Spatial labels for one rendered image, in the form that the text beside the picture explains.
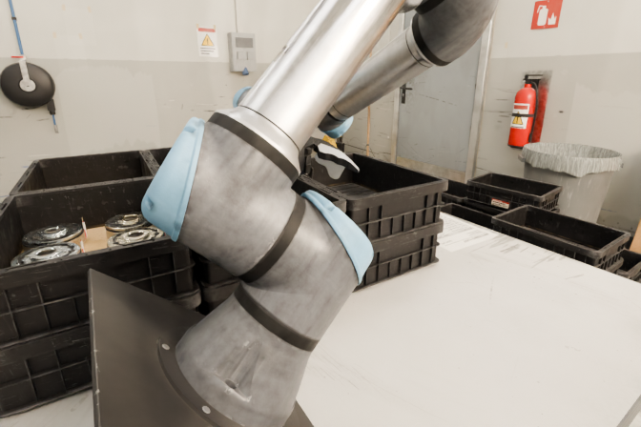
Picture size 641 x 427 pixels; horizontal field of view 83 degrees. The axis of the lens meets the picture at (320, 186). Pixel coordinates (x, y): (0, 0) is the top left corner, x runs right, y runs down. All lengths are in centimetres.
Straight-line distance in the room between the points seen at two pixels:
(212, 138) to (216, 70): 395
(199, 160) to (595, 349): 75
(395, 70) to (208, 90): 371
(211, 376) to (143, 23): 392
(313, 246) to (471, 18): 37
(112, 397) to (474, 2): 57
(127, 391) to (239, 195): 18
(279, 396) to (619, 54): 310
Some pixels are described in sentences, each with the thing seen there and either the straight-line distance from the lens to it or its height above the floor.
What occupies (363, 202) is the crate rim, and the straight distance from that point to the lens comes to 75.
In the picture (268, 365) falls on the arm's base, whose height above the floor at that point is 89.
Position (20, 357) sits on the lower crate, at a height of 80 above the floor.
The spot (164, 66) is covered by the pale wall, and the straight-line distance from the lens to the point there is 417.
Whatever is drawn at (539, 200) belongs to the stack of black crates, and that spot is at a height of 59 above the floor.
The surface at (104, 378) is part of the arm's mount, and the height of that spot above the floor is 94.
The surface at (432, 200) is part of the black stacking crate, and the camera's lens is 91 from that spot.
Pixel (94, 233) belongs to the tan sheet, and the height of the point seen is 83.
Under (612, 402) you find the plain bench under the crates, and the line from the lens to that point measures 77.
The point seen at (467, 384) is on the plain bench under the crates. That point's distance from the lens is 70.
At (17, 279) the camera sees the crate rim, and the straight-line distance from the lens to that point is 62.
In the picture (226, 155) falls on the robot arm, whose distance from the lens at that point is 36.
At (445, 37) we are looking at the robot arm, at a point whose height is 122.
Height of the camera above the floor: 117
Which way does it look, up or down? 17 degrees down
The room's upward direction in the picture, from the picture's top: straight up
